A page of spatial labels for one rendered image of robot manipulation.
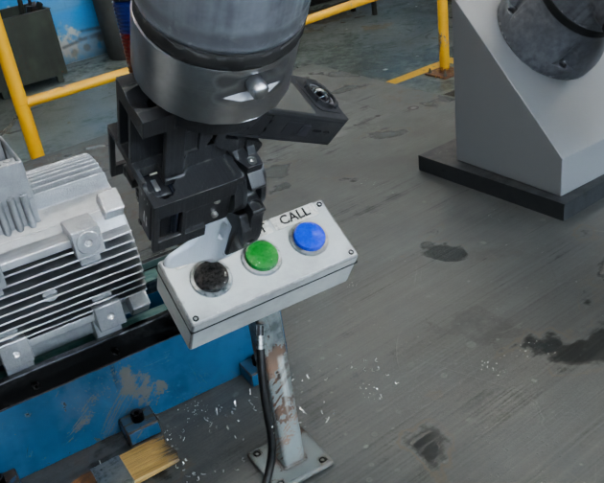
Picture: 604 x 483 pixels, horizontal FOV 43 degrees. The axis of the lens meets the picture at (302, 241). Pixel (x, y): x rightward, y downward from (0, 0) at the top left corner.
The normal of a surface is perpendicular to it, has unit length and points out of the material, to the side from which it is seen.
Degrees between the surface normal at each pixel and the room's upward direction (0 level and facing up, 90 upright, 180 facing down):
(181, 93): 110
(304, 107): 43
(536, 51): 92
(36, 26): 90
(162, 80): 103
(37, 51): 90
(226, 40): 120
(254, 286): 33
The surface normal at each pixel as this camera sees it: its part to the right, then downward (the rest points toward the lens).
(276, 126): 0.55, 0.75
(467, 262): -0.13, -0.87
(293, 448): 0.51, 0.36
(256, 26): 0.34, 0.82
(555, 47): -0.21, 0.64
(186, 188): 0.18, -0.53
